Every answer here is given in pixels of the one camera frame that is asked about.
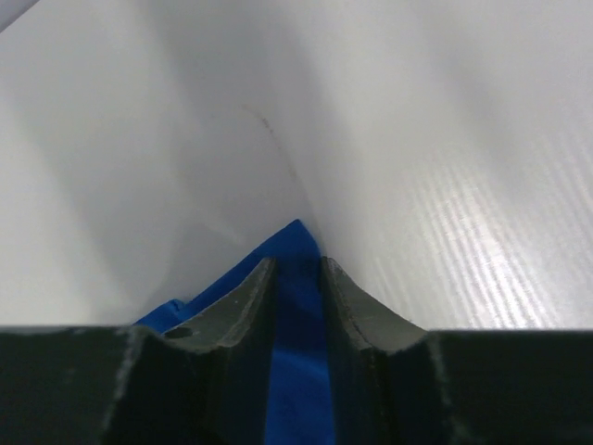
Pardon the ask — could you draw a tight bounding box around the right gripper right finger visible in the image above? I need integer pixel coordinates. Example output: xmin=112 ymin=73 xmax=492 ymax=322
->
xmin=320 ymin=258 xmax=592 ymax=444

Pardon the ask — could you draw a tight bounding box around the blue printed t shirt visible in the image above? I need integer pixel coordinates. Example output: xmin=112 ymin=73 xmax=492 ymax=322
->
xmin=137 ymin=220 xmax=335 ymax=444

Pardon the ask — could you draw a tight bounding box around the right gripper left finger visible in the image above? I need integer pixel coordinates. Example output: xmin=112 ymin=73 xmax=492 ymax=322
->
xmin=1 ymin=259 xmax=277 ymax=444

